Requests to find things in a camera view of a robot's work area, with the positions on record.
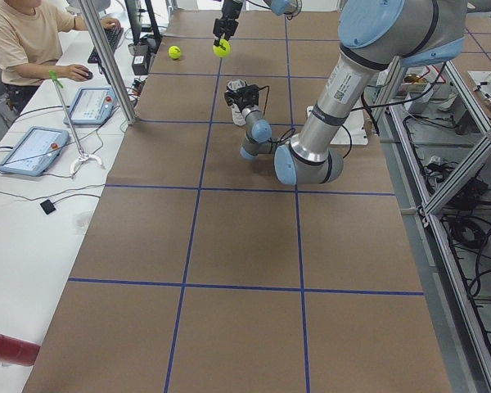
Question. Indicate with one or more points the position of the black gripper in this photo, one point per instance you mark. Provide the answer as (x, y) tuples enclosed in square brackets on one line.
[(229, 9), (241, 105)]

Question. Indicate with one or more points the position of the yellow tennis ball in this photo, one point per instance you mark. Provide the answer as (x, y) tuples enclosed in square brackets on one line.
[(175, 53), (222, 48)]

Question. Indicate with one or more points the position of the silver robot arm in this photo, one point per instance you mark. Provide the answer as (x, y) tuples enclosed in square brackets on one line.
[(287, 8), (372, 34)]

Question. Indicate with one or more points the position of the black monitor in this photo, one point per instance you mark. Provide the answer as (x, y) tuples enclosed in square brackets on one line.
[(134, 10)]

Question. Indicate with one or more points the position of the black power adapter box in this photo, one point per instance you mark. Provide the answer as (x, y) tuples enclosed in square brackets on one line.
[(141, 60)]

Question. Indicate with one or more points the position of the blue teach pendant far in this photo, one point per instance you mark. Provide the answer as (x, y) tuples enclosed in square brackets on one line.
[(92, 106)]

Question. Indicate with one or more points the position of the blue teach pendant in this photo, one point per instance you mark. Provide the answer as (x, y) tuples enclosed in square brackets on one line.
[(92, 106), (35, 152)]

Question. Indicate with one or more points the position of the seated person beige shirt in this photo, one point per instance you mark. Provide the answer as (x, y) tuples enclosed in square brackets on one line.
[(30, 47)]

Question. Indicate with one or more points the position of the blue teach pendant near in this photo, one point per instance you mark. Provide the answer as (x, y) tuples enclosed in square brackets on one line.
[(35, 152)]

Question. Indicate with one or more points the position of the small black square device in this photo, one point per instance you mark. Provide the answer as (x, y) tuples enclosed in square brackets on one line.
[(48, 206)]

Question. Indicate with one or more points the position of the red cylinder tube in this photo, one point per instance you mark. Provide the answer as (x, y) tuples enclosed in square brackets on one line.
[(18, 352)]

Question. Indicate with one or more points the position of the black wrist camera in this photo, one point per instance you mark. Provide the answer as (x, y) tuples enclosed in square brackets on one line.
[(251, 95)]

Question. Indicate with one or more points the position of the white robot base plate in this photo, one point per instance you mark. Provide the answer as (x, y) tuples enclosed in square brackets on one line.
[(354, 134)]

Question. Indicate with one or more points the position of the aluminium frame post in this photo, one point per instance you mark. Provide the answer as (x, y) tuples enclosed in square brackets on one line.
[(107, 59)]

